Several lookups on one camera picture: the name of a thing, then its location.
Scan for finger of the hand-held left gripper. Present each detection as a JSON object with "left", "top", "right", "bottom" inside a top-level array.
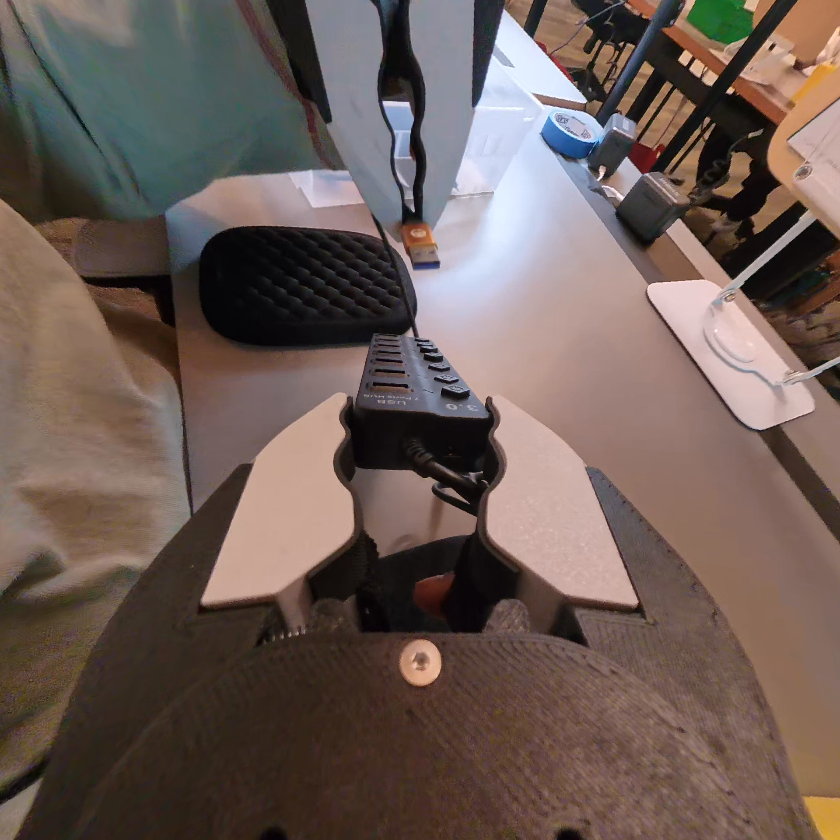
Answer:
[
  {"left": 408, "top": 0, "right": 476, "bottom": 225},
  {"left": 305, "top": 0, "right": 421, "bottom": 228}
]

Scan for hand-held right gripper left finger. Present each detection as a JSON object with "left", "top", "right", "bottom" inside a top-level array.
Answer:
[{"left": 199, "top": 391, "right": 366, "bottom": 626}]

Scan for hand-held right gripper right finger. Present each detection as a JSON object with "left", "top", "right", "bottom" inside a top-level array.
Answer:
[{"left": 478, "top": 392, "right": 642, "bottom": 632}]

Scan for black USB hub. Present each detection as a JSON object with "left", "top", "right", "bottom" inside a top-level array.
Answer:
[{"left": 353, "top": 331, "right": 494, "bottom": 471}]

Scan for black USB cable orange plugs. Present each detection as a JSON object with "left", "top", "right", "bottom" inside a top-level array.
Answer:
[{"left": 371, "top": 121, "right": 442, "bottom": 339}]

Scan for person's left forearm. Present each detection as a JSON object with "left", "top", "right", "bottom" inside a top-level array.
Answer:
[{"left": 0, "top": 0, "right": 329, "bottom": 224}]

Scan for clear plastic organiser box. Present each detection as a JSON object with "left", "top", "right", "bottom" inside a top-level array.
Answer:
[{"left": 381, "top": 62, "right": 547, "bottom": 199}]

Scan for blue tape roll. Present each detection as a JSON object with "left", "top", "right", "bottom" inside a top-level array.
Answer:
[{"left": 540, "top": 108, "right": 609, "bottom": 160}]

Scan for small grey power adapter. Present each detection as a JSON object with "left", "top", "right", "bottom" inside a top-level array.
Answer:
[{"left": 586, "top": 113, "right": 639, "bottom": 179}]

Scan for black tripod stand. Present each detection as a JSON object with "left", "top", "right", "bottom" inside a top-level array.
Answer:
[{"left": 594, "top": 0, "right": 798, "bottom": 173}]

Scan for black quilted wrist rest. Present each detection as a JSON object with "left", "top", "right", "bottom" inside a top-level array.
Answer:
[{"left": 199, "top": 226, "right": 419, "bottom": 347}]

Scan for person's pale clothing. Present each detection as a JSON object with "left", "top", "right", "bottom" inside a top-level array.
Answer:
[{"left": 0, "top": 197, "right": 193, "bottom": 795}]

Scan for large grey power adapter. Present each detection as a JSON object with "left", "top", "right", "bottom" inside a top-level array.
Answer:
[{"left": 614, "top": 172, "right": 692, "bottom": 245}]

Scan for wooden sign stand white base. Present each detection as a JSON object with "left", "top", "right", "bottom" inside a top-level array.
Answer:
[{"left": 646, "top": 62, "right": 840, "bottom": 432}]

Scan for wooden work table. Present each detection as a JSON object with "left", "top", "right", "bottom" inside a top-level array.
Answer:
[{"left": 626, "top": 0, "right": 811, "bottom": 126}]

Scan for small green bin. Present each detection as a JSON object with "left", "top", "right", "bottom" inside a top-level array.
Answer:
[{"left": 684, "top": 0, "right": 757, "bottom": 45}]

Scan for printed instruction sheet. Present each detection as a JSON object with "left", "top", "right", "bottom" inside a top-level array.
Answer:
[{"left": 786, "top": 105, "right": 840, "bottom": 198}]

